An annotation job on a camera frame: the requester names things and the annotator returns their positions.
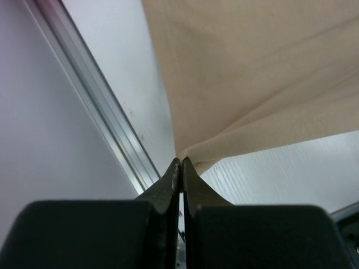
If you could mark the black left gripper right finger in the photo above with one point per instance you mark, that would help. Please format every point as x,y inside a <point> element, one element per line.
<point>219,234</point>

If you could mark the beige t shirt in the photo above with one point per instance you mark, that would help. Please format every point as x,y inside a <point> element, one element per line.
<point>246,76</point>

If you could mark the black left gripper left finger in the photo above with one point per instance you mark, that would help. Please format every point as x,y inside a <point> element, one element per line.
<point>138,233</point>

